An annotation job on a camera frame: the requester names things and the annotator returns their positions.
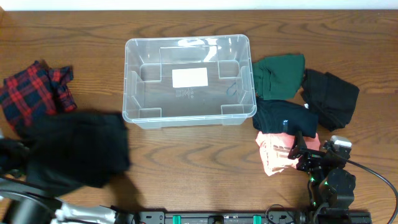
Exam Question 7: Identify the dark green folded garment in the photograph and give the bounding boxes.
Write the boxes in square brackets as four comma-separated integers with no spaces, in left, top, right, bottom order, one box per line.
[252,54,305,100]

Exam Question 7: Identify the dark navy folded garment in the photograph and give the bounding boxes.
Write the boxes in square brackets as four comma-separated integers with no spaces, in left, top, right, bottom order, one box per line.
[252,98,318,138]

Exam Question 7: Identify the clear plastic storage bin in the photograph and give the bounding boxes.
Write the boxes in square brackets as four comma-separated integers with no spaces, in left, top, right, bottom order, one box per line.
[122,34,257,129]

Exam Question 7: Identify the black pants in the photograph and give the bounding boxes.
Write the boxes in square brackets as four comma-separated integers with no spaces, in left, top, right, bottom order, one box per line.
[17,111,131,196]

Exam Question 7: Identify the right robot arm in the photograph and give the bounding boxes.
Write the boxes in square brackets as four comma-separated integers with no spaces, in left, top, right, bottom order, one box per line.
[288,131,356,223]

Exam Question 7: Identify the white label sticker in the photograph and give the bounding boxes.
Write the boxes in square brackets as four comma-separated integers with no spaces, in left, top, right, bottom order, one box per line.
[172,68,208,88]

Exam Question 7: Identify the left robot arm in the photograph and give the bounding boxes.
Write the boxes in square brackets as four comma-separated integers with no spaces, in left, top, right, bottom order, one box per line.
[1,138,139,224]

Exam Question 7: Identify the red plaid flannel shirt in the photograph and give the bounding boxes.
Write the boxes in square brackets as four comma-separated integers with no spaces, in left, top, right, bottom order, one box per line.
[1,60,77,131]

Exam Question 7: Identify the pink printed t-shirt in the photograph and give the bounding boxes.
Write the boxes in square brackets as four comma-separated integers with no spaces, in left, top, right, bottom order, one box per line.
[255,131,321,177]

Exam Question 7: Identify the black garment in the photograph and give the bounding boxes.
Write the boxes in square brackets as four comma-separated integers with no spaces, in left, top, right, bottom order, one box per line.
[302,69,359,131]

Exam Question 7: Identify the black mounting rail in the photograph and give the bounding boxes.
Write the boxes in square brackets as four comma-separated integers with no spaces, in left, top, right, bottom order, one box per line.
[130,210,373,224]

